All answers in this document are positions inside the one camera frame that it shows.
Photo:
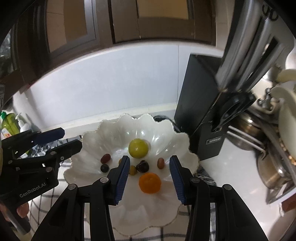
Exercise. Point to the white scalloped ceramic bowl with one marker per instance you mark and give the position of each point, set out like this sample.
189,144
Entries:
149,199

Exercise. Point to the small yellow-brown fruit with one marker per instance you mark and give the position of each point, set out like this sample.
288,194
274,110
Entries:
132,170

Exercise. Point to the black knife block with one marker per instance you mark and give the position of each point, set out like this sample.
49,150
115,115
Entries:
216,90

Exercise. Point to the steel pot with lid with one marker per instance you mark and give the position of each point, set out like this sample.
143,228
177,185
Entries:
243,128

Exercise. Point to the reddish brown date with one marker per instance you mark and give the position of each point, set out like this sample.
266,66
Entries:
105,158

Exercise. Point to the dark wooden wall cabinet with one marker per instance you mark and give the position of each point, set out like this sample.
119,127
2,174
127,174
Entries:
38,36

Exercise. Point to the person's hand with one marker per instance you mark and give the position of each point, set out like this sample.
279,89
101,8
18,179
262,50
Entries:
22,211

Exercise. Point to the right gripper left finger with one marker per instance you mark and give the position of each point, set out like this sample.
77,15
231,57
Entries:
65,220

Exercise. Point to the green dish soap bottle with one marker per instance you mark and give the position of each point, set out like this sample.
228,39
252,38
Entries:
9,124

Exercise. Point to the small red-brown fruit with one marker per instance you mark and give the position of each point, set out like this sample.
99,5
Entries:
161,163

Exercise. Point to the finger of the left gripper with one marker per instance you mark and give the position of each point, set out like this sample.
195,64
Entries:
62,151
15,146

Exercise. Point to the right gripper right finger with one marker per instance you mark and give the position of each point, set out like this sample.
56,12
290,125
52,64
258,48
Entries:
234,220

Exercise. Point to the white blue pump bottle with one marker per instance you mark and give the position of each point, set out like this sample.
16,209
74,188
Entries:
23,125

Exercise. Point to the green apple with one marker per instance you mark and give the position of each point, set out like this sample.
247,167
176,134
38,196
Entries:
138,148

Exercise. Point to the dark plum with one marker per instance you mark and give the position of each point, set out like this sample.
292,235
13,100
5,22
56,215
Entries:
143,166
104,168

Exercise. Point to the orange tangerine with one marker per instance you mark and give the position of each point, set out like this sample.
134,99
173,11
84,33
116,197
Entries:
149,183

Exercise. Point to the steel pot lower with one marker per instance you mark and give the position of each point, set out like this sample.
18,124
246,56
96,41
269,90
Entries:
272,169

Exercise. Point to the white ceramic pot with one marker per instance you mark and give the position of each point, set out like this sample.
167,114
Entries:
286,119

